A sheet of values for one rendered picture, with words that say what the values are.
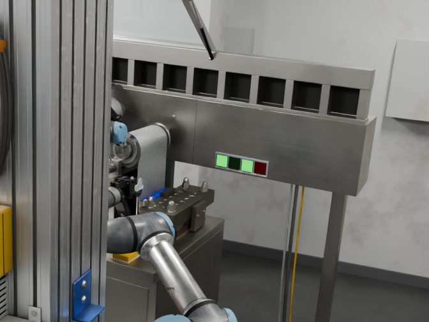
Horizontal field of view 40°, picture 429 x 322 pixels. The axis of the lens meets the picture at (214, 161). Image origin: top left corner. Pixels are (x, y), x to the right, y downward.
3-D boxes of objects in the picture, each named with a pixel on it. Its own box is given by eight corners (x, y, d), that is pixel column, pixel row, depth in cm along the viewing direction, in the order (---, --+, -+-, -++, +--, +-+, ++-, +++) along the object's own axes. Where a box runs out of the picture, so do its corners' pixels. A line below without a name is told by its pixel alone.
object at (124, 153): (113, 156, 243) (115, 139, 241) (115, 155, 245) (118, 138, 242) (128, 161, 240) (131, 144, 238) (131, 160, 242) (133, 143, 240)
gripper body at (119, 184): (138, 177, 237) (122, 184, 226) (137, 197, 239) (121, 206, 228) (122, 174, 240) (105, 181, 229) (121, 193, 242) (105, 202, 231)
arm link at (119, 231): (102, 260, 175) (48, 250, 216) (135, 254, 181) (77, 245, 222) (97, 222, 175) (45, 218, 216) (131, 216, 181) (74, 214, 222)
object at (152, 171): (136, 204, 247) (138, 162, 242) (163, 190, 268) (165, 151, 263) (137, 205, 247) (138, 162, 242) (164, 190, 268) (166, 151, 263)
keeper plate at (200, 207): (190, 230, 253) (192, 206, 250) (200, 223, 262) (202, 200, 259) (195, 231, 252) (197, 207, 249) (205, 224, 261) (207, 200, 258)
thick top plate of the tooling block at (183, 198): (138, 221, 243) (139, 207, 241) (182, 195, 279) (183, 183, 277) (173, 229, 237) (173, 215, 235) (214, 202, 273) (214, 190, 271)
